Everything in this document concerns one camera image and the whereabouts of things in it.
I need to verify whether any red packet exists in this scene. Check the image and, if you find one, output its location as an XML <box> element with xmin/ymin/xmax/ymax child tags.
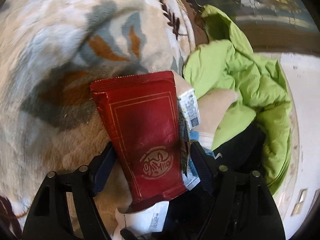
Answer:
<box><xmin>90</xmin><ymin>70</ymin><xmax>186</xmax><ymax>211</ymax></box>

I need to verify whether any small blue cloth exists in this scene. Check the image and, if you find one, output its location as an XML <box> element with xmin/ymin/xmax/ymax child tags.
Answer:
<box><xmin>189</xmin><ymin>129</ymin><xmax>200</xmax><ymax>142</ymax></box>

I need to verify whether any white barcode packet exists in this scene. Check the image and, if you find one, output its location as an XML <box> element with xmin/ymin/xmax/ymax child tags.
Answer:
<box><xmin>178</xmin><ymin>88</ymin><xmax>201</xmax><ymax>129</ymax></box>

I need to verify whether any white label packet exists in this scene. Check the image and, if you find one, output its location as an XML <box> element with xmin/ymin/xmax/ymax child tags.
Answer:
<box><xmin>111</xmin><ymin>201</ymin><xmax>169</xmax><ymax>239</ymax></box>

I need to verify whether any green jacket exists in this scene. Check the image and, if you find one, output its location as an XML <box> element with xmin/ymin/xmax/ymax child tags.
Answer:
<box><xmin>183</xmin><ymin>5</ymin><xmax>292</xmax><ymax>194</ymax></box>

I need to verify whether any leaf patterned blanket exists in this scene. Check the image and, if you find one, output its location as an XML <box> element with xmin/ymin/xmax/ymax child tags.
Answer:
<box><xmin>1</xmin><ymin>0</ymin><xmax>200</xmax><ymax>239</ymax></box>

